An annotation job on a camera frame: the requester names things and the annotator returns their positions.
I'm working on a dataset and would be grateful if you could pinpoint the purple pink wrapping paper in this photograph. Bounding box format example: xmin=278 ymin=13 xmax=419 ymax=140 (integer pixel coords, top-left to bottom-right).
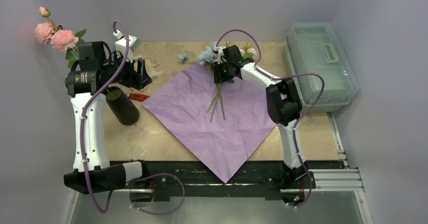
xmin=140 ymin=65 xmax=284 ymax=182

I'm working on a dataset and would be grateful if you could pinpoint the red handled wrench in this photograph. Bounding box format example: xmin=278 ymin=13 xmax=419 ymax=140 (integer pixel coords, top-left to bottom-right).
xmin=128 ymin=93 xmax=149 ymax=102

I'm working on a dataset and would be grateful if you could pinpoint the peach rose flower stem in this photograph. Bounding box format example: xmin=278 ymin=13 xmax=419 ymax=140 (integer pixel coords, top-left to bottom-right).
xmin=206 ymin=79 xmax=234 ymax=123

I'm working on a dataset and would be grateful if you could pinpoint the blue flower stem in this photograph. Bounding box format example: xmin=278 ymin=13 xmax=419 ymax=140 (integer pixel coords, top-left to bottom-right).
xmin=196 ymin=42 xmax=222 ymax=116

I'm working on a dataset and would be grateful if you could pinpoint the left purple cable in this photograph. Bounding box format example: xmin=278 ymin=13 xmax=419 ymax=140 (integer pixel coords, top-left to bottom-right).
xmin=79 ymin=21 xmax=186 ymax=216

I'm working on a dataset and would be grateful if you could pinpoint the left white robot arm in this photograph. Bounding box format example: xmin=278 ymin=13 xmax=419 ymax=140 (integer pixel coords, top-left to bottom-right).
xmin=64 ymin=39 xmax=152 ymax=194

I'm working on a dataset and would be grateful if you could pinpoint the pink rose flower stem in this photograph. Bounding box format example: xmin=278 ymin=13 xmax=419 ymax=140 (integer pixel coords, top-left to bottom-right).
xmin=34 ymin=6 xmax=113 ymax=98

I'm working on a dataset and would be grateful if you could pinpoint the purple cable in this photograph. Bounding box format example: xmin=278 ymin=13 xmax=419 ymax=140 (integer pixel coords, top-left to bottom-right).
xmin=215 ymin=29 xmax=326 ymax=210
xmin=79 ymin=21 xmax=186 ymax=216

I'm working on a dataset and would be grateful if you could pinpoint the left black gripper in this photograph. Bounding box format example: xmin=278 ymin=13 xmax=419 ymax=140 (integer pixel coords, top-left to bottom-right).
xmin=101 ymin=50 xmax=151 ymax=89

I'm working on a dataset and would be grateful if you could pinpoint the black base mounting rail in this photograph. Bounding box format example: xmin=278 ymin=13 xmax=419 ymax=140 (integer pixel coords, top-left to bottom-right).
xmin=118 ymin=160 xmax=317 ymax=203

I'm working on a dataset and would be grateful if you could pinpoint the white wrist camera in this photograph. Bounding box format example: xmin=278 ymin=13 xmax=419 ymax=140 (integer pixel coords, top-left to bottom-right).
xmin=213 ymin=46 xmax=227 ymax=64
xmin=113 ymin=30 xmax=141 ymax=62

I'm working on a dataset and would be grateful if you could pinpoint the clear plastic storage box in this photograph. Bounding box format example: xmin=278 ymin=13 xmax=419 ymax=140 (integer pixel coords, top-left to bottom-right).
xmin=284 ymin=22 xmax=359 ymax=113

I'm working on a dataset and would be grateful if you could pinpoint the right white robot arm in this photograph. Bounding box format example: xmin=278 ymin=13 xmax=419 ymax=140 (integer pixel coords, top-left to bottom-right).
xmin=211 ymin=45 xmax=307 ymax=187

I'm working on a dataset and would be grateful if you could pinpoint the black cylindrical vase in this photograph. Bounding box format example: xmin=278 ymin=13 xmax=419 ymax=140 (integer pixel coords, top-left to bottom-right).
xmin=106 ymin=86 xmax=140 ymax=126

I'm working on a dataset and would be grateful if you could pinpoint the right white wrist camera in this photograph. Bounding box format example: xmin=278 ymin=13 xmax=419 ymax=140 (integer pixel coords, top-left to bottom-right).
xmin=213 ymin=46 xmax=227 ymax=64

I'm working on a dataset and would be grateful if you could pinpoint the green leafy flower stem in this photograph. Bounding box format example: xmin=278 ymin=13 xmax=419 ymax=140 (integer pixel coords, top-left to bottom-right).
xmin=239 ymin=42 xmax=258 ymax=60

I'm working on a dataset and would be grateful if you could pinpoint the cream printed ribbon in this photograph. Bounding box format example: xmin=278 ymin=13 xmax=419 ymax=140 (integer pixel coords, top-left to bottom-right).
xmin=144 ymin=59 xmax=163 ymax=79

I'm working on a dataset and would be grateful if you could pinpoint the loose blue flower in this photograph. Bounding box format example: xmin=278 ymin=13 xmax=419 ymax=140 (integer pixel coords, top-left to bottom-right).
xmin=177 ymin=52 xmax=188 ymax=64

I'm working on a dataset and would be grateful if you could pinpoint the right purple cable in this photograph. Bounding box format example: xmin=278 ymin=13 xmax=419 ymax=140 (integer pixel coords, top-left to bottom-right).
xmin=215 ymin=29 xmax=326 ymax=210

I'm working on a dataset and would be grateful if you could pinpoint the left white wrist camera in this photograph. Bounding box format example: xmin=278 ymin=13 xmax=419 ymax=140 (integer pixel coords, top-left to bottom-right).
xmin=113 ymin=30 xmax=141 ymax=62

